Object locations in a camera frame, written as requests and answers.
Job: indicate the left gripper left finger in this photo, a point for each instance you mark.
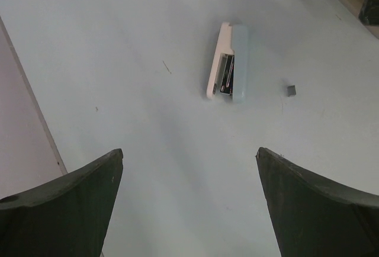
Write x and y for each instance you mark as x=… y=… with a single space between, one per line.
x=68 y=216

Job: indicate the light blue white stapler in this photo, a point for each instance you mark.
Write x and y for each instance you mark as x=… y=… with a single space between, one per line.
x=229 y=69

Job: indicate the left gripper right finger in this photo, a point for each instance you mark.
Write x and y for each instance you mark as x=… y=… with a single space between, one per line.
x=313 y=215

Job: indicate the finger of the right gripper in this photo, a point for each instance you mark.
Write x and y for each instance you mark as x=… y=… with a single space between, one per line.
x=368 y=14

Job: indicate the small grey staple block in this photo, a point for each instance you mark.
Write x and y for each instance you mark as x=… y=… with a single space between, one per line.
x=291 y=90

